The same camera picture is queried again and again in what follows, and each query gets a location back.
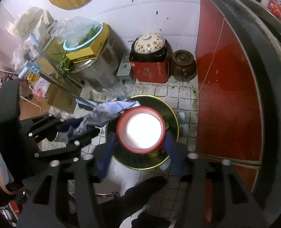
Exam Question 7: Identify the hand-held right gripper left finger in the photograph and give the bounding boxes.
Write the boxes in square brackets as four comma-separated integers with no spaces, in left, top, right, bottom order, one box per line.
[17,132,118,228]

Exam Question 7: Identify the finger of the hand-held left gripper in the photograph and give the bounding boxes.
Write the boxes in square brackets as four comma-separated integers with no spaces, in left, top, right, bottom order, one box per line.
[19,113,84,139]
[33,127,100,164]

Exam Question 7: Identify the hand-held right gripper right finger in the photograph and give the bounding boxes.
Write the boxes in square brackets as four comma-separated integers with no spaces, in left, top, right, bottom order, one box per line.
[165,132,267,228]

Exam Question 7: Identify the red rimmed white bowl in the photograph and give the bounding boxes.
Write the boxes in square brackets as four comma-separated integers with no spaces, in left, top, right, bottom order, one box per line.
[116,108,166,153]

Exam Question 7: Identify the black bowl with toys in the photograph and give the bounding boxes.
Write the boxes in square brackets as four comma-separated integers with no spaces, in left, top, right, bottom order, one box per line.
[105,95,180,195]

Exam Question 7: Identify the person's left forearm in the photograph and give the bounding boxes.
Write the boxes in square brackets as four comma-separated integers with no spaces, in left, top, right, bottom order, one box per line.
[0,166,24,209]

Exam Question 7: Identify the light blue plastic slipper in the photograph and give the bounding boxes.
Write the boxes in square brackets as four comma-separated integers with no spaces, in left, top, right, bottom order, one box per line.
[158,159,172,171]
[177,112,189,137]

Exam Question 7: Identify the brown cardboard boxes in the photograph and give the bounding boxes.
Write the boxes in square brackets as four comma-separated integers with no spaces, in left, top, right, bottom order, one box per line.
[47,81,78,114]

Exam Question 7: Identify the red white plastic bag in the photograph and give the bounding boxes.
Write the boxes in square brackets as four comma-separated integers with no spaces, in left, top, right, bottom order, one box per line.
[29,77,51,100]

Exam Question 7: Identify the green leafy vegetables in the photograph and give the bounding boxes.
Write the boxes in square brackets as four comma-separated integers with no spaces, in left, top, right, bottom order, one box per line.
[55,26,100,76]

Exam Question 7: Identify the clear plastic sheet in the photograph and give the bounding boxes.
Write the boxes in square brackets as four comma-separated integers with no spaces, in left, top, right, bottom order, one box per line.
[101,83,141,98]

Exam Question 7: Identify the large metal stockpot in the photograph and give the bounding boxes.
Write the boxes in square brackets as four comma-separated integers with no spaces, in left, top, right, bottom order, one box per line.
[70,37,119,92]

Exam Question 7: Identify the light blue plastic basin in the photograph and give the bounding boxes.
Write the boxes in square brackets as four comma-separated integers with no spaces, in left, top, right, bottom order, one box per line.
[63,21,103,53]

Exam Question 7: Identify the yellow cardboard box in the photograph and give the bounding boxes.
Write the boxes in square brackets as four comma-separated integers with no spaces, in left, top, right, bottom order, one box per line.
[66,22,110,64]

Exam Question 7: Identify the red tin box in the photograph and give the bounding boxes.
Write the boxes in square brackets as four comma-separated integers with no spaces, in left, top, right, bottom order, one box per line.
[129,58,169,84]

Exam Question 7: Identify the grey perforated metal box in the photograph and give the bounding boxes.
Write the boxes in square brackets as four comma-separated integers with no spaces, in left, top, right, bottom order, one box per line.
[117,52,136,85]

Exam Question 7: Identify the brown ceramic jar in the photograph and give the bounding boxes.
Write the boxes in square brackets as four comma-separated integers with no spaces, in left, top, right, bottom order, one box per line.
[170,49,197,82]

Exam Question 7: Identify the clear plastic bag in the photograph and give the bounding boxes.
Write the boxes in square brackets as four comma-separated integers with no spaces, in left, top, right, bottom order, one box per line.
[51,16,103,43]

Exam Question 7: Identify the white foam boxes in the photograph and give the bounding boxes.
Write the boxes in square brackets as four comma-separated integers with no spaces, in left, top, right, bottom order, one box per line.
[11,7,55,38]

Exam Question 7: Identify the floral lid ceramic pot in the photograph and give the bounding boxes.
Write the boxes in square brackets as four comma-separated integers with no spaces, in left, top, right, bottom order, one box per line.
[130,33,173,63]

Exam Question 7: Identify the red snack packets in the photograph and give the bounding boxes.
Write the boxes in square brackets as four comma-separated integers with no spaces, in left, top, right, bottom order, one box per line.
[267,0,281,21]

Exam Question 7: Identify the light blue mop handle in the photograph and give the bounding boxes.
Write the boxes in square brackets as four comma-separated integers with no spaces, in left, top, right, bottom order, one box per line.
[18,60,41,79]

